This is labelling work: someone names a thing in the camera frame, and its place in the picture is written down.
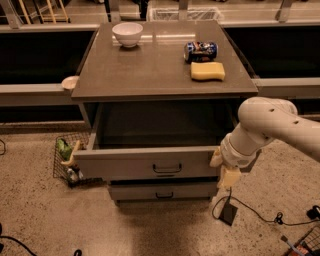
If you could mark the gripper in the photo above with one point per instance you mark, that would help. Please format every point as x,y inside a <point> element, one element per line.
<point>233,155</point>

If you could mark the grey top drawer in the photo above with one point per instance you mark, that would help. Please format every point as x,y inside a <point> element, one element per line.
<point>156,139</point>

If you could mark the grey drawer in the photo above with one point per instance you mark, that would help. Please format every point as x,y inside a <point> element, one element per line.
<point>156,139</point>
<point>163,191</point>

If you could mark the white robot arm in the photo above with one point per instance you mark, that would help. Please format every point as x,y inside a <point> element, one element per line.
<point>261,120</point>

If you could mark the grey drawer cabinet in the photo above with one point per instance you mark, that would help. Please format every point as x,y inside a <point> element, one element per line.
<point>155,70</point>

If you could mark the grey lower drawer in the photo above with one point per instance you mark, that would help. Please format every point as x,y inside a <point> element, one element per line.
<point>163,191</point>

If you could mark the black floor box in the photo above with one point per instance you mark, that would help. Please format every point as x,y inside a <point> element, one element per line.
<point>228,213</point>

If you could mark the yellow sponge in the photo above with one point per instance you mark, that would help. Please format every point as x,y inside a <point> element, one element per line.
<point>207,71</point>

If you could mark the blue soda can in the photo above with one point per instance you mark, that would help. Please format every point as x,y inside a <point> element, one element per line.
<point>199,51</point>

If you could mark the white mesh bin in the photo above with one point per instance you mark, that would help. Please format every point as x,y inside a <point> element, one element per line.
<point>192,14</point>

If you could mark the green bag in basket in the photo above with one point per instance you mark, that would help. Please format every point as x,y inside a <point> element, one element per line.
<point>64,149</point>

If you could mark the white ceramic bowl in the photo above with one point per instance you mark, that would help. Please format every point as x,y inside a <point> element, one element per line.
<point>128,34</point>

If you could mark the small white dish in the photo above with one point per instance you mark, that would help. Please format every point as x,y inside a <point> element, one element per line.
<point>70,82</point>

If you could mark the wooden stool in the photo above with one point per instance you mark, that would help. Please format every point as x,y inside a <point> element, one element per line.
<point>42,11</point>

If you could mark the wire crate at right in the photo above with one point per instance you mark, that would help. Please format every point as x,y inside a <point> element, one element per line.
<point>308,245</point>

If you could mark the black wire basket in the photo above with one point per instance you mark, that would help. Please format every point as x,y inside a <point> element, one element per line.
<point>65,166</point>

